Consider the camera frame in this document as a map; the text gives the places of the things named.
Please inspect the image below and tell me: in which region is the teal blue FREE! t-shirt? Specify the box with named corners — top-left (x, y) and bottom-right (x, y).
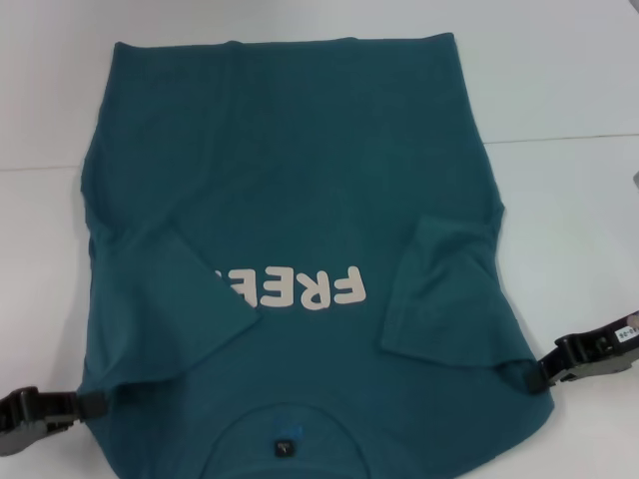
top-left (79, 32), bottom-right (558, 479)

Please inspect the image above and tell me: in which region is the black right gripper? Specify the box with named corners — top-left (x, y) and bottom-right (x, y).
top-left (524, 308), bottom-right (639, 398)

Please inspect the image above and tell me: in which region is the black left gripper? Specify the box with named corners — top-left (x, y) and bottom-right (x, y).
top-left (0, 386), bottom-right (111, 458)

